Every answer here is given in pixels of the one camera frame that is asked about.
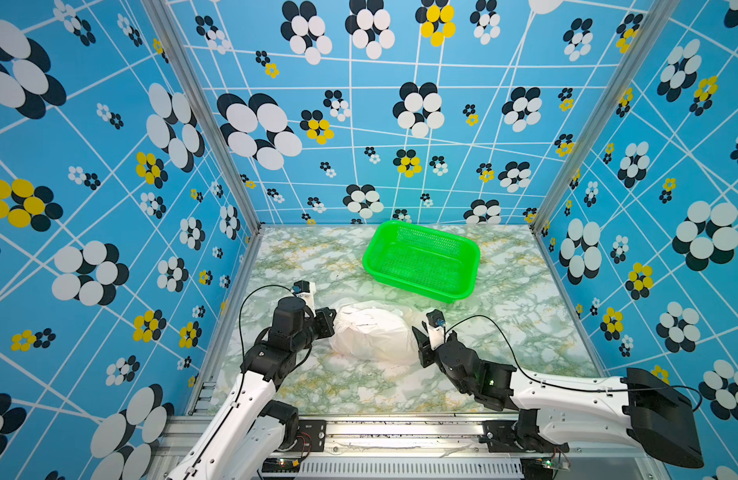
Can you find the left aluminium corner post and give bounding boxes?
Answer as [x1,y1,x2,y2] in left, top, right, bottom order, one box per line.
[142,0,261,239]

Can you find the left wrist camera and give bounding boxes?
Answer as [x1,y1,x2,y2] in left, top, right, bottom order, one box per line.
[292,280,316,311]

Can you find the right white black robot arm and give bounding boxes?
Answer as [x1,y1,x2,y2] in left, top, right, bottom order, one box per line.
[412,326,705,469]

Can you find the aluminium front rail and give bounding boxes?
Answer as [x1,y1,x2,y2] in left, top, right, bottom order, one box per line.
[146,413,670,480]

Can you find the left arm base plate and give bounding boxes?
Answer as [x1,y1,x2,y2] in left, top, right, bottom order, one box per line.
[278,419,327,453]

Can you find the white plastic bag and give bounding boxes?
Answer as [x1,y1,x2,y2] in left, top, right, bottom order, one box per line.
[329,297,425,365]

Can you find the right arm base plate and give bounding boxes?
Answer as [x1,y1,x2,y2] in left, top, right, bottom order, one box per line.
[478,420,570,454]

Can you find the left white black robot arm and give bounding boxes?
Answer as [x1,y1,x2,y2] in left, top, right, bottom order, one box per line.
[165,295,336,480]

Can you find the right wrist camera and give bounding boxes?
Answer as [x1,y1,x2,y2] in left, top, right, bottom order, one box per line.
[426,309,446,349]

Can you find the aluminium corner post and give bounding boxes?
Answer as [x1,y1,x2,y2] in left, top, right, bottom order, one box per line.
[531,0,680,237]
[142,0,261,239]

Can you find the right aluminium corner post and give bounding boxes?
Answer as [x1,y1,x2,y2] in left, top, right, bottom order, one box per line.
[531,0,680,237]

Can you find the green plastic basket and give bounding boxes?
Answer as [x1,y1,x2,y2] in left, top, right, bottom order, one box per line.
[363,220,481,303]

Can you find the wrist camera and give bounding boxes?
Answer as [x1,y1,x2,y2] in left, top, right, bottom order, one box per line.
[292,280,316,311]
[426,309,446,349]

